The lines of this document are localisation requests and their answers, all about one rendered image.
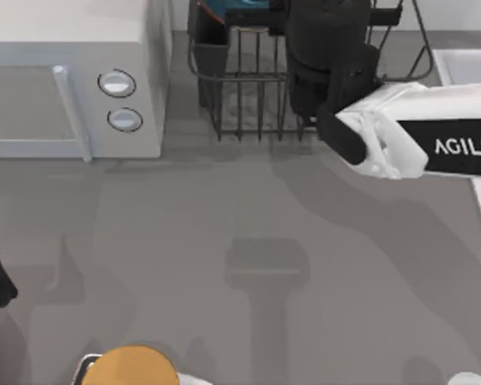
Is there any large microwave knob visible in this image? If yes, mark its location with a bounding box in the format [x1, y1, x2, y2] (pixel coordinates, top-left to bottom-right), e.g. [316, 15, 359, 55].
[97, 68, 137, 99]

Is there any blue plate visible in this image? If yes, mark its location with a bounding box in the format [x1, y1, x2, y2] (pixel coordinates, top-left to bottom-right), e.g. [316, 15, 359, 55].
[202, 0, 274, 10]

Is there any pale microwave oven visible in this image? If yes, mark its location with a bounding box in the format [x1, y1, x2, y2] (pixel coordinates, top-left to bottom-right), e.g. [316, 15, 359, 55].
[0, 0, 174, 162]

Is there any microwave oven door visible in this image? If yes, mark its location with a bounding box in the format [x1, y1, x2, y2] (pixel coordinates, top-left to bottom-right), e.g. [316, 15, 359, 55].
[0, 63, 92, 162]

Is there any orange round lid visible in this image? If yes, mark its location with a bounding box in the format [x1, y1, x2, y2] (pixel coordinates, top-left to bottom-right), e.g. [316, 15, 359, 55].
[81, 344, 181, 385]

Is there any pale microwave door handle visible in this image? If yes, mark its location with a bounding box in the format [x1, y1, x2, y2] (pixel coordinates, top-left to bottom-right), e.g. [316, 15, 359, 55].
[51, 64, 93, 163]

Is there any small microwave knob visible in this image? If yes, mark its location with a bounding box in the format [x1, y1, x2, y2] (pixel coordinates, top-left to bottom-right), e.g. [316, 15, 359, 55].
[107, 107, 144, 133]

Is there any white container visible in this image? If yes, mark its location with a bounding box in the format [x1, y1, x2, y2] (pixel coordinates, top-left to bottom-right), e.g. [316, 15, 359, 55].
[73, 352, 214, 385]

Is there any black wire rack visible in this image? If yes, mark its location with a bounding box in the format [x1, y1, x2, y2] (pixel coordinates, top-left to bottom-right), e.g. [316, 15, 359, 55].
[186, 0, 433, 144]

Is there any pale grey round object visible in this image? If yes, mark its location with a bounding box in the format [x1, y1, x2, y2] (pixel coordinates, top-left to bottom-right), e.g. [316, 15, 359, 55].
[446, 371, 481, 385]

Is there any dark grey rack bin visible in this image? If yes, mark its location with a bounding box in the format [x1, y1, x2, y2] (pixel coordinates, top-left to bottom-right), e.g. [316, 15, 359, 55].
[191, 0, 230, 78]

